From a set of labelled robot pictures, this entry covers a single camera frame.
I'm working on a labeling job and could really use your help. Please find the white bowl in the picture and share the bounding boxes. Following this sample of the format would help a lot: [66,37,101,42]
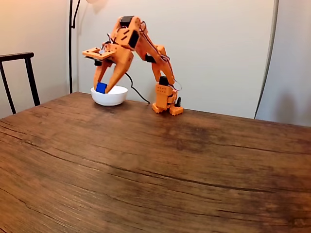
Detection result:
[90,85,129,107]

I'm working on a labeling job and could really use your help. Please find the black floor lamp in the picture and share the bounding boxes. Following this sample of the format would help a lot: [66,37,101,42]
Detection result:
[68,0,109,95]

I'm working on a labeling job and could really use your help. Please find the black chair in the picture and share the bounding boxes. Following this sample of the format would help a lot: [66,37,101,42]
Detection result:
[0,51,41,115]

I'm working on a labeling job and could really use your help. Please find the grey curved pole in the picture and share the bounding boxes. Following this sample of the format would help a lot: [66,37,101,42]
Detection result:
[253,0,280,120]

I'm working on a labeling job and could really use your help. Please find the orange camera mount with camera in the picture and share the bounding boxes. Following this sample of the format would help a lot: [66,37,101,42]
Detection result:
[82,47,115,67]

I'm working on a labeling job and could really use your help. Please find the black cable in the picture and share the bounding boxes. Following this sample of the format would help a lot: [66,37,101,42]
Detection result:
[123,72,151,105]

